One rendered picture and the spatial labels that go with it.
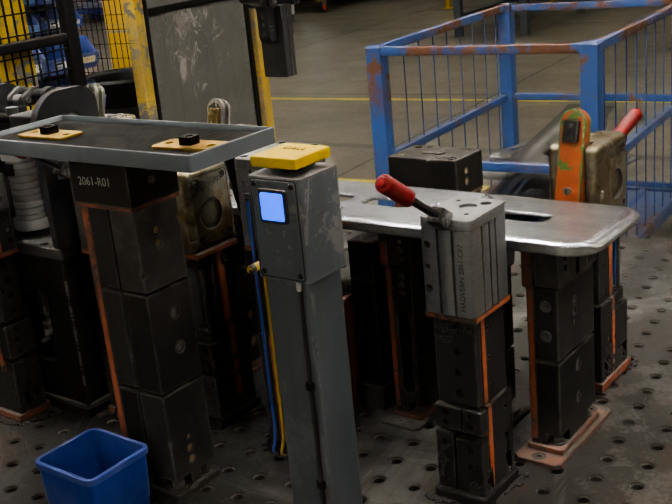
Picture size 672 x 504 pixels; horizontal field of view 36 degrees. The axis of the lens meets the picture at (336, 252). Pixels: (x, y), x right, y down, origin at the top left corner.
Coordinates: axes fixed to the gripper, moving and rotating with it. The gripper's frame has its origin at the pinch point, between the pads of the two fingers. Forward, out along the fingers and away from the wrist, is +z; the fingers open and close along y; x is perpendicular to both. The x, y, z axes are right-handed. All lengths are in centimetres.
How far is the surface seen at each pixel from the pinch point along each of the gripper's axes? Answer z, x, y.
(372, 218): 26.8, 8.4, 25.3
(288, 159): 11.3, -2.2, -2.9
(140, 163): 11.9, 15.0, -6.9
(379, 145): 66, 132, 206
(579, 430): 56, -16, 33
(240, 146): 11.4, 7.6, 0.9
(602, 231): 27.3, -20.6, 31.4
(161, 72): 49, 272, 242
